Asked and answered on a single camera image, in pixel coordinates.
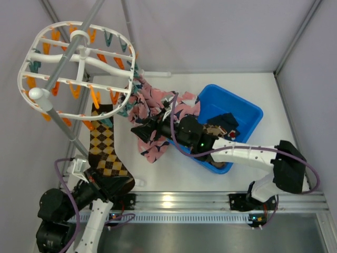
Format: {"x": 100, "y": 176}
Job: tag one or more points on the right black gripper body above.
{"x": 153, "y": 129}

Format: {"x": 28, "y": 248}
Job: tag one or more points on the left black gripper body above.
{"x": 104, "y": 186}

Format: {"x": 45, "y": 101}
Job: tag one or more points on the brown argyle sock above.
{"x": 214, "y": 130}
{"x": 103, "y": 157}

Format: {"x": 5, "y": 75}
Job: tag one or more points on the navy blue sock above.
{"x": 228, "y": 123}

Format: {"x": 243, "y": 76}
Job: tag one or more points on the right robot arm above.
{"x": 284, "y": 164}

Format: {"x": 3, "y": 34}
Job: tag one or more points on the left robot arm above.
{"x": 60, "y": 213}

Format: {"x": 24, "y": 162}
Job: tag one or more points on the white round clip hanger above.
{"x": 100, "y": 47}

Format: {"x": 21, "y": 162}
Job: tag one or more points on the blue plastic bin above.
{"x": 215, "y": 100}

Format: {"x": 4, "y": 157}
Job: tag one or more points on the grey metal hanging rod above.
{"x": 73, "y": 44}

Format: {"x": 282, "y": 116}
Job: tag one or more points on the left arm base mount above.
{"x": 126, "y": 202}

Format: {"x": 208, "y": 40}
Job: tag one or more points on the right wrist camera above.
{"x": 167, "y": 102}

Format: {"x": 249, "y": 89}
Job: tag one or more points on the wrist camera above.
{"x": 167, "y": 102}
{"x": 78, "y": 166}

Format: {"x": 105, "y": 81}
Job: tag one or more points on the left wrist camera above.
{"x": 78, "y": 166}

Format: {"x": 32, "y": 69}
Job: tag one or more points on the white slotted cable duct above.
{"x": 179, "y": 217}

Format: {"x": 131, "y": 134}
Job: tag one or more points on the white rack stand post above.
{"x": 40, "y": 97}

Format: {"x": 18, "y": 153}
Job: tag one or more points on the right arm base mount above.
{"x": 243, "y": 202}

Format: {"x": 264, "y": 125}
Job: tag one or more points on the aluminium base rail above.
{"x": 219, "y": 201}

